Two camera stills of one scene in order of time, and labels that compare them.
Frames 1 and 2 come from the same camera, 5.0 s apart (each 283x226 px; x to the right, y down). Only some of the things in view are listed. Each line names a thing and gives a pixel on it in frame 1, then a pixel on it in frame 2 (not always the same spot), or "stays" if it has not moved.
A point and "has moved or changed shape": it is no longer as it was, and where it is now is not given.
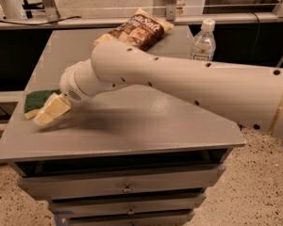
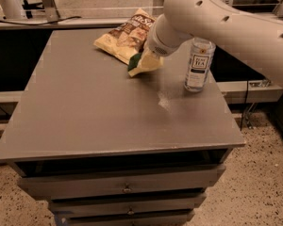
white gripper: [68, 87] to [157, 44]
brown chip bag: [141, 29] stays
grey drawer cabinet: [129, 156] stays
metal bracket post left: [50, 8] stays
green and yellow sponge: [35, 101] has moved or changed shape
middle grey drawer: [179, 202] stays
